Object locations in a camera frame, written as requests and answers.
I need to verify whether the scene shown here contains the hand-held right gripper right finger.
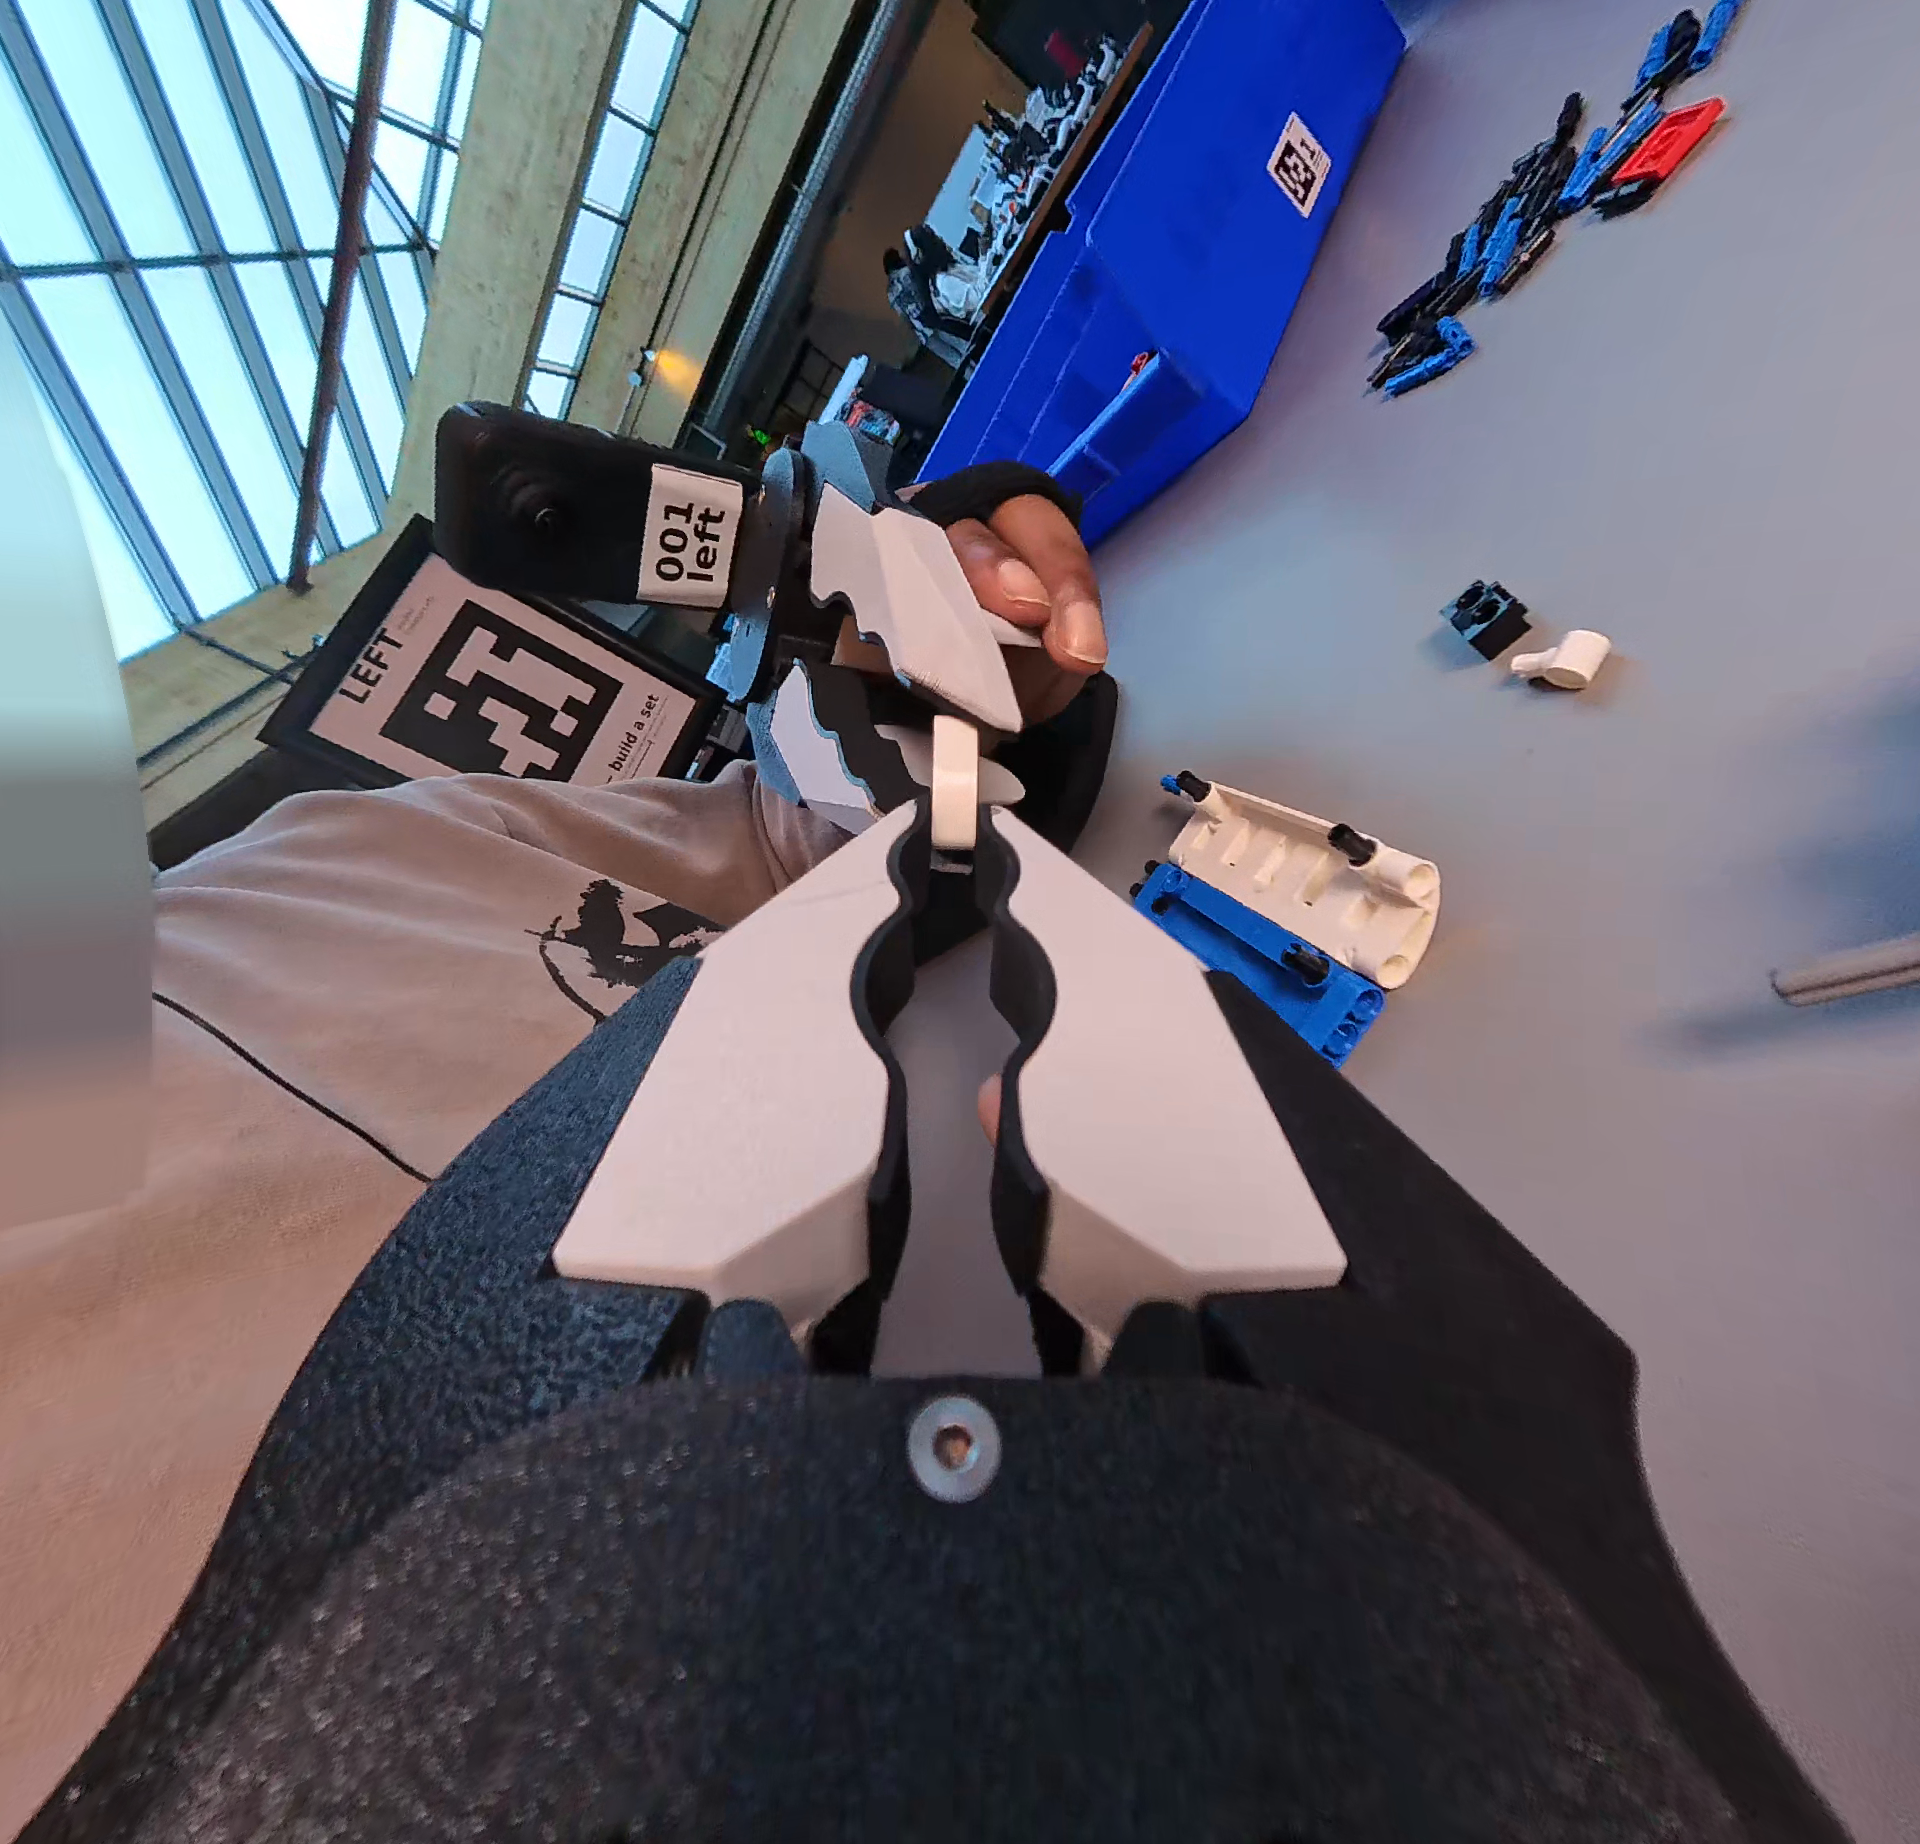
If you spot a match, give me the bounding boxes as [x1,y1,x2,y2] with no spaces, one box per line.
[974,804,1349,1375]

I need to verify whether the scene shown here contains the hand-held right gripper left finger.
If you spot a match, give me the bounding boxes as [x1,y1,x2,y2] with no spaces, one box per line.
[553,804,919,1375]

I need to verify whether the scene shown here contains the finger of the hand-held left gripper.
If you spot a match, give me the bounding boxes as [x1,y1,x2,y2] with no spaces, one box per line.
[766,664,1037,835]
[808,498,1047,732]

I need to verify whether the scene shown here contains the small white lego beam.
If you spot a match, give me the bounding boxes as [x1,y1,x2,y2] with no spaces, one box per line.
[929,713,988,874]

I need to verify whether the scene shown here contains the blue and white lego assembly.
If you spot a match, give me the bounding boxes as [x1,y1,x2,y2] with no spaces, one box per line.
[1131,770,1441,1070]

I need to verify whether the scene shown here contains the person's left forearm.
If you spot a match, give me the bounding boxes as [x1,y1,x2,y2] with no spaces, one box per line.
[660,758,902,976]

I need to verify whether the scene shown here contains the small black lego brick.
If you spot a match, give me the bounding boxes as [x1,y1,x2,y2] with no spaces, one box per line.
[1441,580,1531,661]

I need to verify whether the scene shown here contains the pile of blue black lego pins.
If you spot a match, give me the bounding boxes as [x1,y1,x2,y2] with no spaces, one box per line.
[1364,0,1824,402]

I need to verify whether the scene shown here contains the red lego plate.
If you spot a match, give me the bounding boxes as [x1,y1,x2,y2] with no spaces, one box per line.
[1597,96,1727,215]

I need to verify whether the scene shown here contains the person's left hand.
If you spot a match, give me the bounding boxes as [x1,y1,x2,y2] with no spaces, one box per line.
[898,461,1124,856]

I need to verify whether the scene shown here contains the framed black white marker sign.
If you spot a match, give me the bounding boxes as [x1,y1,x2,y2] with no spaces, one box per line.
[259,515,724,793]

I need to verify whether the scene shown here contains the cluttered workbench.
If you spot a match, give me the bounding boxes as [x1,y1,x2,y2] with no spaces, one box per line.
[876,14,1157,376]

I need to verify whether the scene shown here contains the tagged blue plastic bin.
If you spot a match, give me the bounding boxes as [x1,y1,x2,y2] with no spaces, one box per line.
[915,0,1411,549]

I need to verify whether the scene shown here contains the person's beige sweatshirt torso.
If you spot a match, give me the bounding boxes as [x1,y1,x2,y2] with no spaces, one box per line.
[0,765,782,1844]

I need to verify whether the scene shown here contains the grey metal bar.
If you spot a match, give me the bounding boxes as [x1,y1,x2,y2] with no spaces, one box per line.
[1769,932,1920,1007]

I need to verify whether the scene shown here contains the black earphone cable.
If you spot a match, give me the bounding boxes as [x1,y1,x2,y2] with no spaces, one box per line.
[149,991,436,1182]

